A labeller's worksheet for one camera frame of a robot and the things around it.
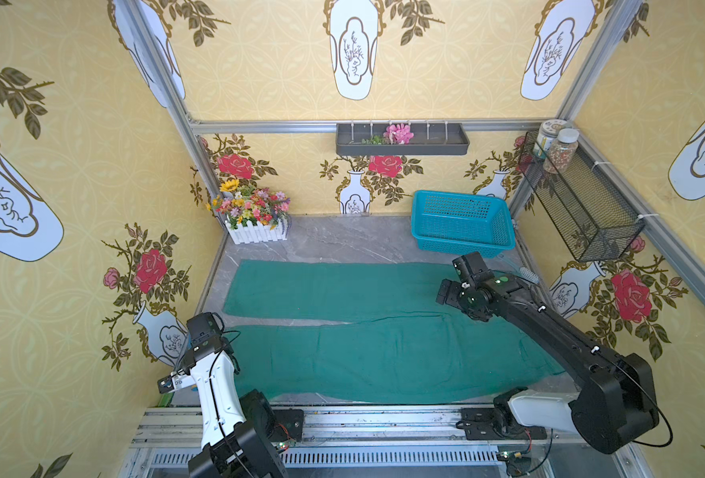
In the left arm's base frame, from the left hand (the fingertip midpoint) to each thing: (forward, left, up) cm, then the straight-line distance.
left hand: (202, 367), depth 78 cm
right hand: (+16, -70, +6) cm, 72 cm away
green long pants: (+6, -52, -4) cm, 53 cm away
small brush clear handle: (+30, -100, -4) cm, 104 cm away
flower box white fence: (+47, -6, +8) cm, 48 cm away
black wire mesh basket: (+28, -106, +25) cm, 112 cm away
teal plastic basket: (+55, -83, -6) cm, 100 cm away
